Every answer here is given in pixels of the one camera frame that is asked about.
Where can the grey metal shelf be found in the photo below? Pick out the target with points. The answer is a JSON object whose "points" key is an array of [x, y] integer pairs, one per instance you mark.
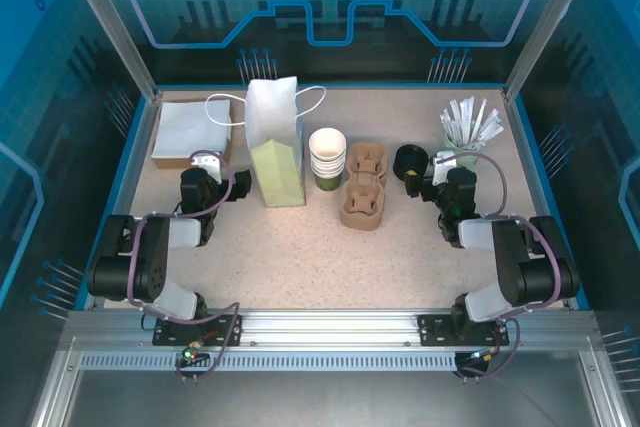
{"points": [[325, 399]]}

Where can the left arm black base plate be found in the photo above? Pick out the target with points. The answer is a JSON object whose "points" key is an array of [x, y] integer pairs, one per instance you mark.
{"points": [[167, 332]]}

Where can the aluminium frame post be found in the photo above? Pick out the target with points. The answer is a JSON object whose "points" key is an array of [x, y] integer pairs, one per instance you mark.
{"points": [[547, 22], [107, 22]]}

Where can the white wrapped straw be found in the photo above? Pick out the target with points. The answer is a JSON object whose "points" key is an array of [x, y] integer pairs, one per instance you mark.
{"points": [[487, 124], [478, 117], [451, 122], [465, 117], [448, 127], [457, 117], [492, 136]]}

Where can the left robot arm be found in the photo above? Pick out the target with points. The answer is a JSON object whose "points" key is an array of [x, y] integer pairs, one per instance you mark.
{"points": [[150, 257]]}

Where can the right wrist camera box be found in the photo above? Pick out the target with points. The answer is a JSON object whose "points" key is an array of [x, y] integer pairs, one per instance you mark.
{"points": [[442, 167]]}

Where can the aluminium mounting rail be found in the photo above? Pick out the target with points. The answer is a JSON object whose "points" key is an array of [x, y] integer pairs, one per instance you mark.
{"points": [[330, 327]]}

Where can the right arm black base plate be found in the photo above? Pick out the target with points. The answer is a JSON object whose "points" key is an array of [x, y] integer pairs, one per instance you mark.
{"points": [[435, 329]]}

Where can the pale green holder cup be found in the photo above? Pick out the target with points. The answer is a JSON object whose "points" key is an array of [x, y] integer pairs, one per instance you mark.
{"points": [[470, 159]]}

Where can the stack of paper cups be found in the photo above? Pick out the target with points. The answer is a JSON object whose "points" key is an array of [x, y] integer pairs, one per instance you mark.
{"points": [[327, 179]]}

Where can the stack of black lids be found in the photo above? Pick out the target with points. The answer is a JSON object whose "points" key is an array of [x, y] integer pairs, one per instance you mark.
{"points": [[398, 173]]}

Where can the green paper cup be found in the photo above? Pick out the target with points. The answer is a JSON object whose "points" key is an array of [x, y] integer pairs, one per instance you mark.
{"points": [[327, 143]]}

